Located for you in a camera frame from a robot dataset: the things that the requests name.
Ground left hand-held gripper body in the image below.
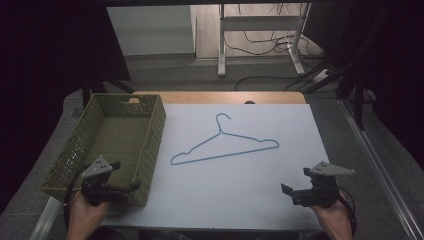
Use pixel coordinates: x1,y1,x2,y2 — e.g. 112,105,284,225
79,155,131,207

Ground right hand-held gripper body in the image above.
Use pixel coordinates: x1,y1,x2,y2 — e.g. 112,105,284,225
291,161,356,209

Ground green woven plastic basket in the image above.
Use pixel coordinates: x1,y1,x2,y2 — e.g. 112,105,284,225
40,93,167,207

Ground blue wire clothes hanger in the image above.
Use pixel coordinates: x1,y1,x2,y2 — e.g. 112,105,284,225
170,112,280,166

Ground person's right hand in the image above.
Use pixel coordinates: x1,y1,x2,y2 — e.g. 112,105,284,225
311,199,352,228

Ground person's left hand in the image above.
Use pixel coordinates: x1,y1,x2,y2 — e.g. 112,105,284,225
67,191,111,231

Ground white table mat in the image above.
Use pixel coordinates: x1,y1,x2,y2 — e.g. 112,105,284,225
99,103,330,232

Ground black stand legs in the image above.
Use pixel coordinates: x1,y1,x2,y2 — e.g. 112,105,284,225
81,77,136,108

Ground black metal stand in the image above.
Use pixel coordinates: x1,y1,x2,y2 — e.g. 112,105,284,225
335,59,378,132

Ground white power strip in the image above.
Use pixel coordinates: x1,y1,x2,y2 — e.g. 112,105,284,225
312,68,331,83

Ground white cabinet panel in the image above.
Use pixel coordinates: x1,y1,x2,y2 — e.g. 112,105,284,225
106,4,198,58

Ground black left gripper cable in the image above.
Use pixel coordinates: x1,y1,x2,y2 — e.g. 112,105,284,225
62,181,85,232

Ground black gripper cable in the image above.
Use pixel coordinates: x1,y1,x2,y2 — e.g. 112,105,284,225
337,186,358,236
62,181,85,232

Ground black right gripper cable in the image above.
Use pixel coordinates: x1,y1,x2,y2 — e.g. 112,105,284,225
337,186,358,236

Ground silver metal rail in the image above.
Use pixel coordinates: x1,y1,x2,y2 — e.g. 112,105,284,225
337,98,424,240
29,195,64,240

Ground long black floor cable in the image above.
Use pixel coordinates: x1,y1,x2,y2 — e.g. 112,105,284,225
234,75,316,92

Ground tangle of black floor cables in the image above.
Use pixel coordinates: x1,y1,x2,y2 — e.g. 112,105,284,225
222,3,323,58

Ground white metal desk frame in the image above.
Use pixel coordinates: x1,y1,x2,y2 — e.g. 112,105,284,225
217,3,312,78

